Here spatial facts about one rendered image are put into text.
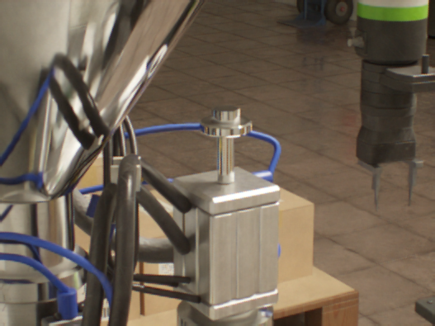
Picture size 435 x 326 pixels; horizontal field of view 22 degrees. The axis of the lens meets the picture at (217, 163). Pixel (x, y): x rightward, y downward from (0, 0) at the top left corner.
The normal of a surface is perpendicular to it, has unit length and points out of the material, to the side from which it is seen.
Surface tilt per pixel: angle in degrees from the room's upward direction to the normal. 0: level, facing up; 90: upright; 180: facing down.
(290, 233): 90
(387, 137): 87
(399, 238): 0
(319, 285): 0
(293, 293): 0
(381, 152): 90
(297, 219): 90
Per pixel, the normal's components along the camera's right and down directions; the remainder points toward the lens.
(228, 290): 0.52, 0.25
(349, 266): 0.00, -0.96
